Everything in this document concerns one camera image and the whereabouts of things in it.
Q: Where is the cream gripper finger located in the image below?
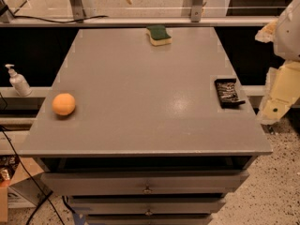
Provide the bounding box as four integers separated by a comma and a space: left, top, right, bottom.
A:
255, 20, 278, 43
257, 61, 300, 125

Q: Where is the black rxbar chocolate bar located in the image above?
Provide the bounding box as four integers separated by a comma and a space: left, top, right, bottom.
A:
214, 78, 246, 109

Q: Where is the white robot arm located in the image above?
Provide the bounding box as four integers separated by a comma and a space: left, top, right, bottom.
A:
255, 0, 300, 125

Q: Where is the green yellow sponge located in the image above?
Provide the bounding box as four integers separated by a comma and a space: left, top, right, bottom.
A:
146, 24, 172, 46

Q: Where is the grey top drawer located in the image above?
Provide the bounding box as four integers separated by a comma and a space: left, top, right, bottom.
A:
41, 171, 249, 196

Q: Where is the grey drawer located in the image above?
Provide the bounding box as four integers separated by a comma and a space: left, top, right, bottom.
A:
86, 215, 213, 225
41, 171, 249, 196
69, 196, 225, 216

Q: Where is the grey middle drawer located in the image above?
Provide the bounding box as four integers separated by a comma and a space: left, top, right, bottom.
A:
69, 196, 225, 216

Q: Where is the orange fruit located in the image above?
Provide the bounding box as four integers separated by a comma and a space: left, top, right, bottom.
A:
52, 93, 76, 115

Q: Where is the grey bottom drawer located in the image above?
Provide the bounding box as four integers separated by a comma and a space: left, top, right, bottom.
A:
86, 215, 213, 225

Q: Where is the white pump bottle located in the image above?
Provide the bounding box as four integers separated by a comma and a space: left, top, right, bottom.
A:
6, 64, 32, 97

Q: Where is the cardboard box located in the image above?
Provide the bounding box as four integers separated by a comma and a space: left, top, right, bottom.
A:
0, 157, 43, 222

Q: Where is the grey metal shelf rail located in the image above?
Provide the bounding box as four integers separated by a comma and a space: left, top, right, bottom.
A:
0, 16, 276, 28

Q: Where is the right metal bracket leg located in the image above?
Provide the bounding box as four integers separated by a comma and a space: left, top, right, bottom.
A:
190, 0, 203, 23

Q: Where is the metal bracket leg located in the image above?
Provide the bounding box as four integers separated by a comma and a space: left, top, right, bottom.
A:
69, 0, 85, 20
190, 0, 203, 23

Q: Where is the black cable on shelf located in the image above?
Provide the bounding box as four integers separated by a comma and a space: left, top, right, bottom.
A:
12, 14, 109, 24

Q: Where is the left metal bracket leg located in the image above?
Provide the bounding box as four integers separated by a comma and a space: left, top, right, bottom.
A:
69, 0, 85, 20

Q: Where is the black cable on floor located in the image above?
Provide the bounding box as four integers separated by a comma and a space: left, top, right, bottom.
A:
0, 125, 67, 225

